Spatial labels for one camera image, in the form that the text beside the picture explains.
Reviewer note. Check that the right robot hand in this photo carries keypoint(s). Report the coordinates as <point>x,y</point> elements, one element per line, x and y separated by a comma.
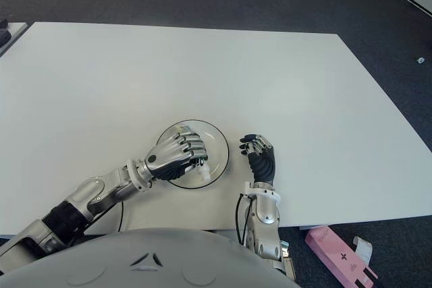
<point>265,165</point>

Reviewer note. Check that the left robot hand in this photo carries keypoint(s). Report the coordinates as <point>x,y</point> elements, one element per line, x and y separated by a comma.
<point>168,156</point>

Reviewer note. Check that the green white toothpaste tube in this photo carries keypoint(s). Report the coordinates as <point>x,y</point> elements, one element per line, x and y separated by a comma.
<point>204,173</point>

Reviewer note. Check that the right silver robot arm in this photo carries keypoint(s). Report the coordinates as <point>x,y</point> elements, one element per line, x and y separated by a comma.
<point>266,212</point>

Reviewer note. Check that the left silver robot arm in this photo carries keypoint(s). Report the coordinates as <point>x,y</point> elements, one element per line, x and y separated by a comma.
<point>101,190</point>

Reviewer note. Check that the white plate with black rim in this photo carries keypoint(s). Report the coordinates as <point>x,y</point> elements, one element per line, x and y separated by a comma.
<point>217,153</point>

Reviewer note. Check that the grey robot torso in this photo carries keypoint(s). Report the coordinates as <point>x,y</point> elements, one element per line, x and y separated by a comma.
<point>145,261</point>

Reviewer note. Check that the pink cardboard box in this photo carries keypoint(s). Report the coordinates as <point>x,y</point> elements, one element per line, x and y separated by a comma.
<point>332,249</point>

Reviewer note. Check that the white paper strip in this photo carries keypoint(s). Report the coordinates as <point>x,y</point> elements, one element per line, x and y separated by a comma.
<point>366,249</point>

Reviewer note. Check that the small white floor object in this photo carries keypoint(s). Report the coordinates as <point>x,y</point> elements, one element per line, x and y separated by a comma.
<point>420,60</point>

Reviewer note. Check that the white side table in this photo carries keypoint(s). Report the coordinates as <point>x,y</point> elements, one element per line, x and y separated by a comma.
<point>13,36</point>

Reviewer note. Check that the black game controller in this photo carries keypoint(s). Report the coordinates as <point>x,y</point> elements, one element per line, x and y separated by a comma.
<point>4,36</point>
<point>3,23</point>

